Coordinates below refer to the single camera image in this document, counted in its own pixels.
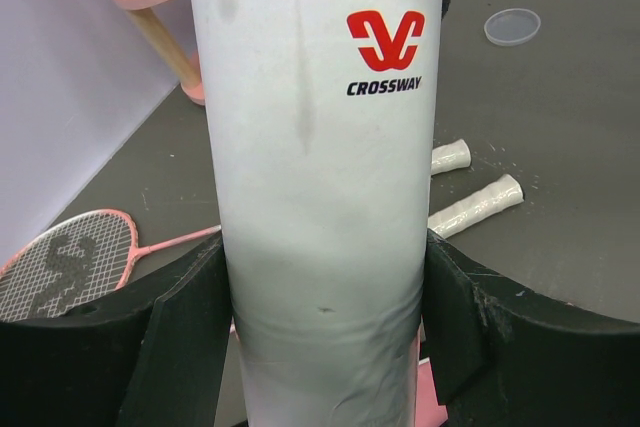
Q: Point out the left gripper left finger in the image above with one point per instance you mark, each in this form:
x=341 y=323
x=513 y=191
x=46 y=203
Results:
x=151 y=353

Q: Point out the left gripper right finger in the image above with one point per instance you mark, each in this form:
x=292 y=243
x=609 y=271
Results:
x=502 y=354

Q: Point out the clear plastic tube lid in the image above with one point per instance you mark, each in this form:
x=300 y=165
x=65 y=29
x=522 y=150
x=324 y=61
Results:
x=512 y=27

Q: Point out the white shuttlecock tube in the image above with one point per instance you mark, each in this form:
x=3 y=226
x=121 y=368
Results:
x=321 y=120

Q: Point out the lower pink badminton racket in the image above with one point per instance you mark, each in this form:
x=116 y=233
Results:
x=74 y=262

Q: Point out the pink badminton racket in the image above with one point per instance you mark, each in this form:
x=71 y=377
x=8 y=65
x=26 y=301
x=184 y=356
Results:
x=74 y=262
x=450 y=157

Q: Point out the upper pink badminton racket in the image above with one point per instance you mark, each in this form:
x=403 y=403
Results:
x=450 y=157

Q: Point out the pink racket bag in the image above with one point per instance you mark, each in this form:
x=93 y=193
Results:
x=428 y=412

